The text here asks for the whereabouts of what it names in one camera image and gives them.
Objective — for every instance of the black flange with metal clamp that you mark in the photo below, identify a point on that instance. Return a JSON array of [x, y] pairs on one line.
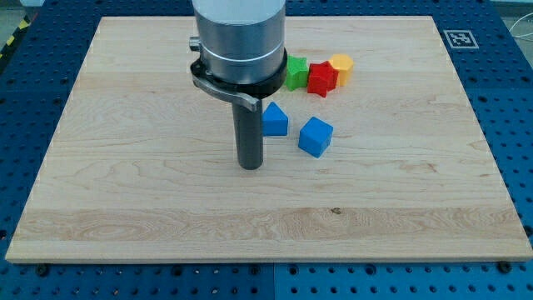
[[247, 96]]

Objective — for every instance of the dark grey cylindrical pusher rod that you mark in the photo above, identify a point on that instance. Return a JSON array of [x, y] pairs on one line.
[[249, 136]]

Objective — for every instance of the blue triangle block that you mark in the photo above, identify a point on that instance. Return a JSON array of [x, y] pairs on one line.
[[275, 121]]

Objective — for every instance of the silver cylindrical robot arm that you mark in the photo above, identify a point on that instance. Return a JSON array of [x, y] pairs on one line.
[[242, 60]]

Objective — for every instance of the green star block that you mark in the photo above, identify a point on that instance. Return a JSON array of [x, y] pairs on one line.
[[296, 72]]

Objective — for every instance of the red star block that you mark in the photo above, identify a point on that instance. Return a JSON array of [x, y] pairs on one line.
[[322, 78]]

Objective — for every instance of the blue cube block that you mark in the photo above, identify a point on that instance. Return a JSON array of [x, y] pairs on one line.
[[315, 137]]

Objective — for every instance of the yellow hexagon block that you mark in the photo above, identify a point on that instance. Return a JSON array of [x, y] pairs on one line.
[[344, 64]]

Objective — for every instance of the light wooden board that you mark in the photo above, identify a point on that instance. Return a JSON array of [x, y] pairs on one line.
[[142, 167]]

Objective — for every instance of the white fiducial marker tag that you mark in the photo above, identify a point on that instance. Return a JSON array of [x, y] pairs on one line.
[[460, 39]]

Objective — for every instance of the yellow black hazard tape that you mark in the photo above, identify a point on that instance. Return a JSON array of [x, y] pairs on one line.
[[16, 37]]

